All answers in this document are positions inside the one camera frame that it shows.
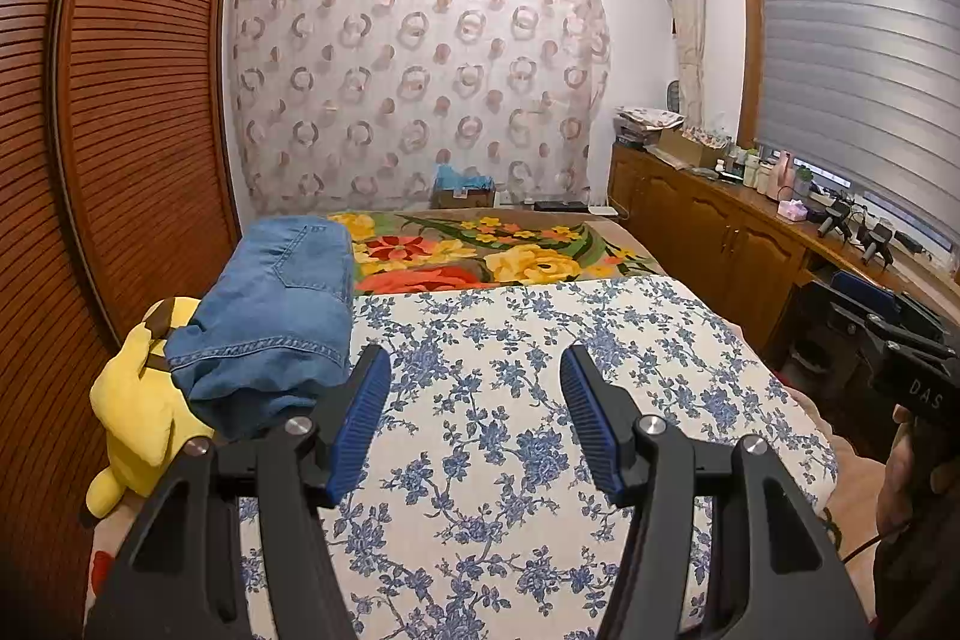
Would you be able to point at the dark waste bin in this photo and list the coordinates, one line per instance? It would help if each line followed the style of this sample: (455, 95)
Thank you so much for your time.
(811, 359)

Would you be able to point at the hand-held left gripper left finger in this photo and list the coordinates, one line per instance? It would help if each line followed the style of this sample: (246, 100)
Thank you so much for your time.
(360, 430)

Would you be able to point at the folded blue denim jeans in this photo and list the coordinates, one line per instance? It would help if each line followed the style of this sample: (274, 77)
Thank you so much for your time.
(255, 411)

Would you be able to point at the brown louvered wooden wardrobe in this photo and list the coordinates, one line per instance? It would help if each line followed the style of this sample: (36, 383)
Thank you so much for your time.
(135, 85)

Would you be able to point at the yellow plush toy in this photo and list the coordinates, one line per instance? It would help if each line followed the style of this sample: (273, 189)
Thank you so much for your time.
(135, 430)

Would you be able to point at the cardboard box with blue cloth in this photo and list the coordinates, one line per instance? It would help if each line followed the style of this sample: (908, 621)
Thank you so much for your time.
(465, 190)

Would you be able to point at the long wooden cabinet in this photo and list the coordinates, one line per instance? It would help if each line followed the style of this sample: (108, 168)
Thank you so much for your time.
(697, 227)

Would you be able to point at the grey window blind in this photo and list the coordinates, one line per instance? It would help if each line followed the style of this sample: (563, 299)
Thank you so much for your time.
(855, 70)

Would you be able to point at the white blue floral sheet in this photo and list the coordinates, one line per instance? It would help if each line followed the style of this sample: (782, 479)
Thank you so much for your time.
(480, 400)

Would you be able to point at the flat black box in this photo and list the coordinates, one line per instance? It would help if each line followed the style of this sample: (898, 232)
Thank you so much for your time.
(558, 206)

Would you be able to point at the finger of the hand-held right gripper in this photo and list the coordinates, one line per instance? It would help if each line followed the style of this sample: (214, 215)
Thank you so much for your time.
(862, 289)
(862, 325)

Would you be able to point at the person's right forearm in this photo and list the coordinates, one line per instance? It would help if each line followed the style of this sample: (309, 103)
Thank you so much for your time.
(919, 580)

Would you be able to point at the row of toiletry bottles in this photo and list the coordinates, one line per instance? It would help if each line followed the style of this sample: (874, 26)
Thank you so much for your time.
(750, 168)

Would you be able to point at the black grey handheld device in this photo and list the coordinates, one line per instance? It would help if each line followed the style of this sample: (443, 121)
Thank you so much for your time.
(834, 216)
(876, 242)

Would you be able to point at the stack of papers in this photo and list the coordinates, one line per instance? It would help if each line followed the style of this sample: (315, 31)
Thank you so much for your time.
(646, 124)

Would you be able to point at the light blue denim pants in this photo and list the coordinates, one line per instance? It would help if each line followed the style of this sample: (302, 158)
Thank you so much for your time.
(285, 310)

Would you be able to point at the pink tissue pack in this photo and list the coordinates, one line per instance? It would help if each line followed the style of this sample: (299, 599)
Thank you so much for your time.
(792, 210)

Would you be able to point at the pink bottle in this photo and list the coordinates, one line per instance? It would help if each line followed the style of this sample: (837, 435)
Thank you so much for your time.
(784, 175)

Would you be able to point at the beige window curtain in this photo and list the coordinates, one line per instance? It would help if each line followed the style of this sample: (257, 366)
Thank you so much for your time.
(688, 18)

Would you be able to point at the person's right hand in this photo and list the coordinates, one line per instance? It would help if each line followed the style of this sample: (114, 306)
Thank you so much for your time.
(904, 475)

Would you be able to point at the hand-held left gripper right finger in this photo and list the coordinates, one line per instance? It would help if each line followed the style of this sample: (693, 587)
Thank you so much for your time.
(592, 430)

